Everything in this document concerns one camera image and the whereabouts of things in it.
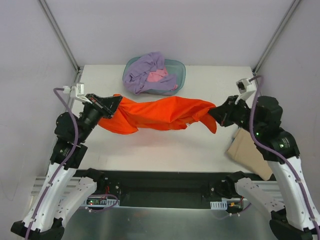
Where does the orange t shirt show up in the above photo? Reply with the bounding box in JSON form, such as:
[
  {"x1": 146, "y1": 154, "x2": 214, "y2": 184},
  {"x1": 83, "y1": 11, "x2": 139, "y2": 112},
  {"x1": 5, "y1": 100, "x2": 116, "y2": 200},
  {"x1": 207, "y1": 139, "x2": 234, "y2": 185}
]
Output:
[{"x1": 98, "y1": 96, "x2": 217, "y2": 135}]

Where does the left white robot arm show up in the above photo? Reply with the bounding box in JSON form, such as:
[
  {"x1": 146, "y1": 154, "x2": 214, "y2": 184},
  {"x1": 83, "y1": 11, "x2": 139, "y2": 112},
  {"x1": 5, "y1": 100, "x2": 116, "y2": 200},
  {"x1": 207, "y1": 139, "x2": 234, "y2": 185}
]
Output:
[{"x1": 10, "y1": 93, "x2": 122, "y2": 240}]

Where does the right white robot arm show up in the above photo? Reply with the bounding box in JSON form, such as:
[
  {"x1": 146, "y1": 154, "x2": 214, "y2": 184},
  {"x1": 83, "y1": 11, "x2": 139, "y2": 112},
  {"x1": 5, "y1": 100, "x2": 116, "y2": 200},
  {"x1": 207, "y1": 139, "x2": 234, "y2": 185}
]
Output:
[{"x1": 208, "y1": 95, "x2": 320, "y2": 240}]

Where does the brown cardboard sheet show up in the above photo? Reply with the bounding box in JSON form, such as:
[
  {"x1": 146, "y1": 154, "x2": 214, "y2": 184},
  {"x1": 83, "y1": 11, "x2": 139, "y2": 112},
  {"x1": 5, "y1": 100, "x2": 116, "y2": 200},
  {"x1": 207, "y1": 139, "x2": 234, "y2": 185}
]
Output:
[{"x1": 226, "y1": 128, "x2": 273, "y2": 181}]

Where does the lilac t shirt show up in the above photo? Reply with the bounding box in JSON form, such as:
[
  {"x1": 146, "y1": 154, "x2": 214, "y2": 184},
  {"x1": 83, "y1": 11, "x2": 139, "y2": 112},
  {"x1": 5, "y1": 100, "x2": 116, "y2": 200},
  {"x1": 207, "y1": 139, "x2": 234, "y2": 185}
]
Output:
[{"x1": 122, "y1": 51, "x2": 179, "y2": 95}]

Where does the pink t shirt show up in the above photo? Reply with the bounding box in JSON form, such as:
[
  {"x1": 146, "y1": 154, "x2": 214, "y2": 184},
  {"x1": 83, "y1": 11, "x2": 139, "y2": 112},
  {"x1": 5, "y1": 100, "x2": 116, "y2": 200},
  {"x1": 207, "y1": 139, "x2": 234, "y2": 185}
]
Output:
[{"x1": 146, "y1": 67, "x2": 178, "y2": 91}]

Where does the teal plastic basket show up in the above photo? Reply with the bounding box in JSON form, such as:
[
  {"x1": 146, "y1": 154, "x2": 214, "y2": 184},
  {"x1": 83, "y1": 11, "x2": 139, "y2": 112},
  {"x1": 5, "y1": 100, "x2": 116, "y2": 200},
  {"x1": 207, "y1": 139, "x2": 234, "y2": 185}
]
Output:
[{"x1": 122, "y1": 57, "x2": 186, "y2": 96}]

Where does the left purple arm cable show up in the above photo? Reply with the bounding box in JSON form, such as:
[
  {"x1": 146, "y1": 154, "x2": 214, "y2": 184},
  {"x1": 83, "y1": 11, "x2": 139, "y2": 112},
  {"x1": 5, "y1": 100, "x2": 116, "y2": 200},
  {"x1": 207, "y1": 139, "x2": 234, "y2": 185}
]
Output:
[{"x1": 24, "y1": 87, "x2": 120, "y2": 240}]

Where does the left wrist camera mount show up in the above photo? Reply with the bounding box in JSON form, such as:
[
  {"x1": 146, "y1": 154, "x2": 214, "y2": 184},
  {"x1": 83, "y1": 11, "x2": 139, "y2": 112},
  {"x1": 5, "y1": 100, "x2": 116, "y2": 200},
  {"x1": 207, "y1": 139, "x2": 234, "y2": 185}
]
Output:
[{"x1": 63, "y1": 82, "x2": 92, "y2": 104}]

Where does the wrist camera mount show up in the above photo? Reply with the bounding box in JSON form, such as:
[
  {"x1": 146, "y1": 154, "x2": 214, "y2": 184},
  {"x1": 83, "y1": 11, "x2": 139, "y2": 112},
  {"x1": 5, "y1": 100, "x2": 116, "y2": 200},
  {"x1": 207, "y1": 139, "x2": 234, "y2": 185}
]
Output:
[
  {"x1": 235, "y1": 78, "x2": 257, "y2": 103},
  {"x1": 63, "y1": 82, "x2": 92, "y2": 104}
]

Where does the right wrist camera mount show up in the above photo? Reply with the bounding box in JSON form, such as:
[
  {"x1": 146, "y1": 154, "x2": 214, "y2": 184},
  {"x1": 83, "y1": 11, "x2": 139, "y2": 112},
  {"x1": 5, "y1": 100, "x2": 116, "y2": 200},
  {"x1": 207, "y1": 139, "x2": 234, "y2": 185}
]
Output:
[{"x1": 235, "y1": 78, "x2": 257, "y2": 103}]

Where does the front aluminium rail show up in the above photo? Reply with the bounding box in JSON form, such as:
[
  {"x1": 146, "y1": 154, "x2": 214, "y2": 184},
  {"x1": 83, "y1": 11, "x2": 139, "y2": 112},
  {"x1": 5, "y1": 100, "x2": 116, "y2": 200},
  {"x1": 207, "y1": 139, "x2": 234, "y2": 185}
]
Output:
[{"x1": 31, "y1": 176, "x2": 283, "y2": 201}]

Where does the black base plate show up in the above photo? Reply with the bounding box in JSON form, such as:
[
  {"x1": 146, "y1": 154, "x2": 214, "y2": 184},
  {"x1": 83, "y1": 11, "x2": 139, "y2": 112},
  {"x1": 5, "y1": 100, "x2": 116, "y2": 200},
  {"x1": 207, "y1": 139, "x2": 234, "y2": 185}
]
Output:
[{"x1": 74, "y1": 168, "x2": 251, "y2": 208}]

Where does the left slotted cable duct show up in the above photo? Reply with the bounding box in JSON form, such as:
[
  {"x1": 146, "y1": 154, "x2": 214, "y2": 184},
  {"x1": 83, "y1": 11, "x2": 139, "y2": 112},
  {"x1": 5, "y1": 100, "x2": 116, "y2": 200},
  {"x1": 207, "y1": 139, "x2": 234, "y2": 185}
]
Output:
[{"x1": 80, "y1": 197, "x2": 120, "y2": 208}]

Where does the slotted cable duct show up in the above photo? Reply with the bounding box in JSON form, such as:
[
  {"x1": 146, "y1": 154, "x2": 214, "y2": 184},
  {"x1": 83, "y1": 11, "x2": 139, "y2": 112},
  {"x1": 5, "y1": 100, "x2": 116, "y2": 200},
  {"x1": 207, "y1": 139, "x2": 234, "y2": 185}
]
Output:
[
  {"x1": 210, "y1": 200, "x2": 228, "y2": 211},
  {"x1": 80, "y1": 197, "x2": 120, "y2": 208}
]

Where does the left aluminium frame post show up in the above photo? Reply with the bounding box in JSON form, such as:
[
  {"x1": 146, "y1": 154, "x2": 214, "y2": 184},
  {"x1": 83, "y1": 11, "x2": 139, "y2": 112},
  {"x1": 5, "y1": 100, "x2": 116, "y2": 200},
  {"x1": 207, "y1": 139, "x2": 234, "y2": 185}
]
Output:
[{"x1": 37, "y1": 0, "x2": 81, "y2": 73}]

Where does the aluminium frame post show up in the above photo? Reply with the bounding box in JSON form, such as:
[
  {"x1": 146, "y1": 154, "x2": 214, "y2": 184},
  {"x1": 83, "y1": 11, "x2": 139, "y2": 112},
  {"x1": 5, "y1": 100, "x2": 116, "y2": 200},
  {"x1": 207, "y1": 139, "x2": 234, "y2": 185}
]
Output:
[
  {"x1": 252, "y1": 0, "x2": 303, "y2": 76},
  {"x1": 37, "y1": 0, "x2": 81, "y2": 73}
]

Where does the right slotted cable duct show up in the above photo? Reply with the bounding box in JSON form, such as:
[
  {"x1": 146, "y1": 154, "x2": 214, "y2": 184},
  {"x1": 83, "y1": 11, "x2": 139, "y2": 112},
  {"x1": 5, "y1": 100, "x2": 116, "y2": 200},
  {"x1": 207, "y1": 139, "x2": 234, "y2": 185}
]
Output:
[{"x1": 210, "y1": 200, "x2": 228, "y2": 211}]

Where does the right aluminium frame post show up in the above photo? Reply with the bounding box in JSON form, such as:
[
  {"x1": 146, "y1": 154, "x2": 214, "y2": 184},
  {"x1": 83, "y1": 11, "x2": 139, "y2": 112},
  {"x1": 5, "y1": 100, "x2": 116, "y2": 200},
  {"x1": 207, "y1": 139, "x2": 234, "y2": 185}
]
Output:
[{"x1": 252, "y1": 0, "x2": 303, "y2": 76}]

